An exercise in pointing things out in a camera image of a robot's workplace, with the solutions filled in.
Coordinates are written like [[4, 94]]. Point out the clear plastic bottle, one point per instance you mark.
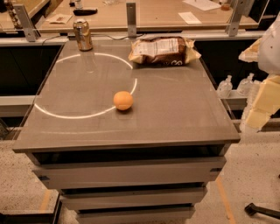
[[245, 85], [225, 87]]

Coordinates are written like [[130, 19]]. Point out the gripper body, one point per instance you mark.
[[270, 52]]

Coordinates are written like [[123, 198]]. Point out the orange fruit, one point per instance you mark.
[[123, 100]]

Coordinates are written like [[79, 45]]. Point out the large white paper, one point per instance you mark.
[[204, 5]]

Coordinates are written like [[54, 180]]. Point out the black chair base leg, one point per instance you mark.
[[252, 209]]

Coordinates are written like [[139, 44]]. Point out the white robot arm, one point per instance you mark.
[[273, 35]]

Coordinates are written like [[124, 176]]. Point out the right metal bracket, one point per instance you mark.
[[240, 8]]

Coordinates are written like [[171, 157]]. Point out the grey drawer cabinet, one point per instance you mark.
[[151, 162]]

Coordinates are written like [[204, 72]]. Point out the white paper sheet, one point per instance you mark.
[[189, 18]]

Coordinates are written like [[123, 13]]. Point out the left metal bracket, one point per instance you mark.
[[30, 32]]

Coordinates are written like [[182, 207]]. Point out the brown chip bag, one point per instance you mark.
[[167, 51]]

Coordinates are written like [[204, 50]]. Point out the right clear plastic bottle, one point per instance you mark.
[[245, 85]]

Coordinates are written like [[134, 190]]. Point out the orange soda can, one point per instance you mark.
[[82, 34]]

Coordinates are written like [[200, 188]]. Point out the black remote on desk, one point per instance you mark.
[[84, 12]]

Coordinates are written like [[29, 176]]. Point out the small paper note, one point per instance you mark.
[[59, 19]]

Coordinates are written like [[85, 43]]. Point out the left clear plastic bottle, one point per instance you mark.
[[225, 87]]

